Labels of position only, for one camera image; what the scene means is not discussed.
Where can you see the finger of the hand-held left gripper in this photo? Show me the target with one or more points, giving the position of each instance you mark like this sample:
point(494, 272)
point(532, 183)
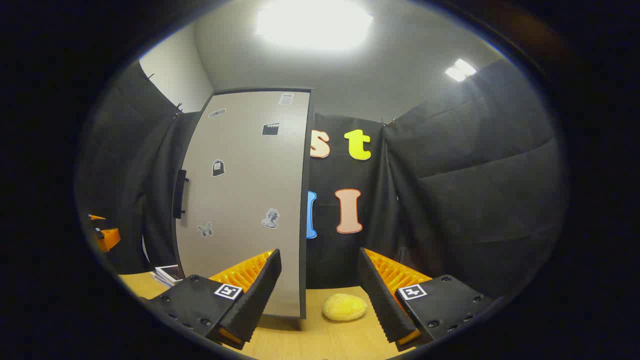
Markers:
point(109, 240)
point(97, 217)

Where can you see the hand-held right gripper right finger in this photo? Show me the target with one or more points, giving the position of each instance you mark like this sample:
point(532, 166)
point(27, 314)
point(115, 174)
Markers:
point(382, 300)

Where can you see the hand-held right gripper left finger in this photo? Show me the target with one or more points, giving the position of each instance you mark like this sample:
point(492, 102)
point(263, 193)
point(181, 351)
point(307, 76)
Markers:
point(257, 295)

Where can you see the dark grey cabinet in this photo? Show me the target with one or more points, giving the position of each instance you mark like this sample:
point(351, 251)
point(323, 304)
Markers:
point(304, 225)

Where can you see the light grey cabinet door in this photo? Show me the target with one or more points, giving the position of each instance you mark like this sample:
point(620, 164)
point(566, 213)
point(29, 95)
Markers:
point(240, 190)

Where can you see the yellow bun-shaped toy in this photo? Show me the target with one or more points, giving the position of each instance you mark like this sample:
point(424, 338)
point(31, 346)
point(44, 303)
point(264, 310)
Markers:
point(344, 307)

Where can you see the blue-cover book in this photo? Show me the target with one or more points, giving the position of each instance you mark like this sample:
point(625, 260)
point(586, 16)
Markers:
point(159, 280)

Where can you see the white portrait-cover book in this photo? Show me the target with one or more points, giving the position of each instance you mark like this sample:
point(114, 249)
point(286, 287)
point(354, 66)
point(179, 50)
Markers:
point(170, 273)

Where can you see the black backdrop cloth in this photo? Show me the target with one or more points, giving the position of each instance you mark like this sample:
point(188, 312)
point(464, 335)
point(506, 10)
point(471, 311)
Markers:
point(475, 175)

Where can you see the small ceiling light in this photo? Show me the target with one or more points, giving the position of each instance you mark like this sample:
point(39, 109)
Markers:
point(460, 70)

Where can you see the large ceiling light panel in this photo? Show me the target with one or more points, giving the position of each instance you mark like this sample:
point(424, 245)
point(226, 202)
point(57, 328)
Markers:
point(314, 22)

